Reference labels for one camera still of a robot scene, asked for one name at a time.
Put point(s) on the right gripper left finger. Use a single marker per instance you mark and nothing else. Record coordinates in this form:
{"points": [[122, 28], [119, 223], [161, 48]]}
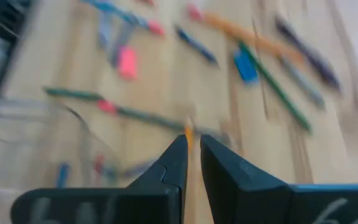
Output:
{"points": [[154, 202]]}

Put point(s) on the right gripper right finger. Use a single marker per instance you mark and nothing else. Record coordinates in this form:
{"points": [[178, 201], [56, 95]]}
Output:
{"points": [[244, 193]]}

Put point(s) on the maroon crayon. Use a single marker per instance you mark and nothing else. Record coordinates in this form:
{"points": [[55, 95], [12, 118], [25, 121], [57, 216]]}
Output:
{"points": [[99, 165]]}

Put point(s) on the orange pencil pink eraser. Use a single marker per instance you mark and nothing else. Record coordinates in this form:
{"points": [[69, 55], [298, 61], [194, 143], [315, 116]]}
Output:
{"points": [[189, 137], [244, 34]]}

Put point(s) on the dark green pencil pink eraser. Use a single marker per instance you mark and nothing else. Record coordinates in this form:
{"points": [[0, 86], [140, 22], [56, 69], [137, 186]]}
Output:
{"points": [[148, 118]]}

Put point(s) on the small blue pen piece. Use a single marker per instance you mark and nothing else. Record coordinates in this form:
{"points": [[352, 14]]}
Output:
{"points": [[303, 82]]}

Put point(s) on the green crayon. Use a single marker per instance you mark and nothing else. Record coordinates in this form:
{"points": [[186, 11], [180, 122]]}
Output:
{"points": [[73, 94]]}

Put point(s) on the dark purple pen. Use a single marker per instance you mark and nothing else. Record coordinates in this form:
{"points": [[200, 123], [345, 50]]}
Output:
{"points": [[309, 53]]}

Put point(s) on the blue pencil pink eraser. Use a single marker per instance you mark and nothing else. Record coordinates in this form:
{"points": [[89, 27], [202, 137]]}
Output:
{"points": [[126, 15]]}

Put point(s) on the red crayon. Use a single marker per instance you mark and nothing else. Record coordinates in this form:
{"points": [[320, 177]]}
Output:
{"points": [[145, 2]]}

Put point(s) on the clear plastic bin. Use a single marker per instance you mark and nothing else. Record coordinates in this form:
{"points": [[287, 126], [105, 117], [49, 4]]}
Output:
{"points": [[26, 140]]}

